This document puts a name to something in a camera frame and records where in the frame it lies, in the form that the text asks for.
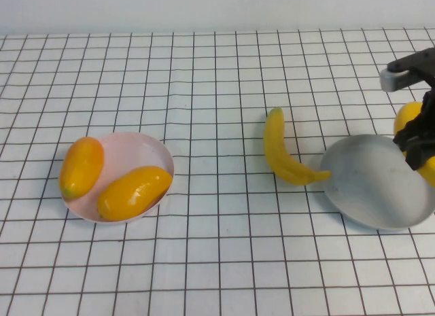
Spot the orange mango with green tip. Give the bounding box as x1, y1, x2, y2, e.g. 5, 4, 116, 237
59, 136, 105, 199

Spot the glossy yellow-orange mango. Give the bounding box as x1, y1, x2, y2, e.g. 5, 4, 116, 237
97, 166, 173, 221

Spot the grey round plate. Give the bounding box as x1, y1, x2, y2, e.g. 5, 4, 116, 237
319, 134, 435, 231

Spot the white grid-pattern tablecloth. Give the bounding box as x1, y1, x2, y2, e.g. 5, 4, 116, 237
0, 29, 435, 316

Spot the yellow banana with green tip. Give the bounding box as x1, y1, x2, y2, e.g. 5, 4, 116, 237
393, 101, 435, 188
264, 107, 332, 187

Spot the pink round plate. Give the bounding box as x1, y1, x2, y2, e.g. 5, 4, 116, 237
60, 132, 175, 224

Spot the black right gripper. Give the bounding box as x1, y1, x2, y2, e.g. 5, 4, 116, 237
392, 87, 435, 172

